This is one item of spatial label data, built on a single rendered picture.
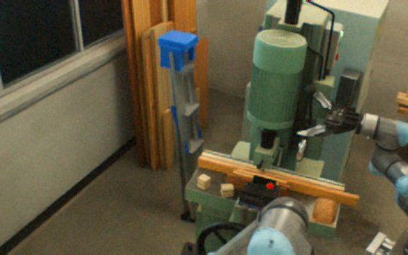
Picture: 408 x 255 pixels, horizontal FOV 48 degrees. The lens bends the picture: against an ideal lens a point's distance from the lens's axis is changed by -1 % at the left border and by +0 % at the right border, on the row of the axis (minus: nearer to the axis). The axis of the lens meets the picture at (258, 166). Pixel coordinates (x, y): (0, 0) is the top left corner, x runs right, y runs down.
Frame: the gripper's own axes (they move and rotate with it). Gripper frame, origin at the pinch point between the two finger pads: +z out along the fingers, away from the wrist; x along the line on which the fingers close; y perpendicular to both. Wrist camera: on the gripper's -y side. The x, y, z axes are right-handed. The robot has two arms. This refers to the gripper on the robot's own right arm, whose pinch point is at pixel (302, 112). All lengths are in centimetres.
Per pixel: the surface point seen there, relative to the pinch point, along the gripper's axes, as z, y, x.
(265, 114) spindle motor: 12.6, -5.0, 2.1
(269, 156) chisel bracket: 9.7, -20.9, 13.1
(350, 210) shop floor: -34, -177, 6
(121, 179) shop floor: 126, -156, 28
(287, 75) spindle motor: 7.5, 4.9, -9.8
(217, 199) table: 25.5, -25.5, 33.8
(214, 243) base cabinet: 25, -43, 51
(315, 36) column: 3.2, -7.9, -32.0
